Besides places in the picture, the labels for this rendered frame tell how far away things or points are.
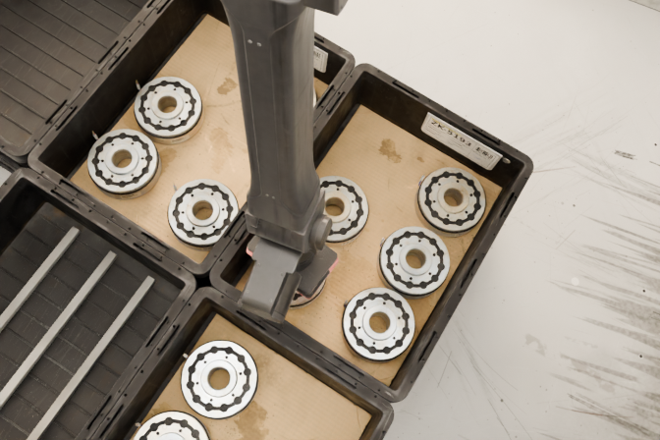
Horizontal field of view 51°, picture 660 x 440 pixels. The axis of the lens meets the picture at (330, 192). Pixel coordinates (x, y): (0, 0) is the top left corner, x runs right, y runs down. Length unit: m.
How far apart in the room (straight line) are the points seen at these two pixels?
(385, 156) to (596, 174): 0.42
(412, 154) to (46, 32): 0.62
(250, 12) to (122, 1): 0.79
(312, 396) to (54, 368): 0.36
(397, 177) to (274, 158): 0.51
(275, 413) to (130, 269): 0.29
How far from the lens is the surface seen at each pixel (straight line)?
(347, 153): 1.08
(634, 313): 1.28
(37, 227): 1.10
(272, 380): 0.99
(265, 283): 0.76
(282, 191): 0.63
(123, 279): 1.04
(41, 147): 1.02
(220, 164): 1.07
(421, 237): 1.02
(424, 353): 0.92
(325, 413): 0.99
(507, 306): 1.20
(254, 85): 0.52
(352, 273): 1.02
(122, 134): 1.08
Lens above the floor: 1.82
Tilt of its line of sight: 70 degrees down
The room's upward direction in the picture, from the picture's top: 11 degrees clockwise
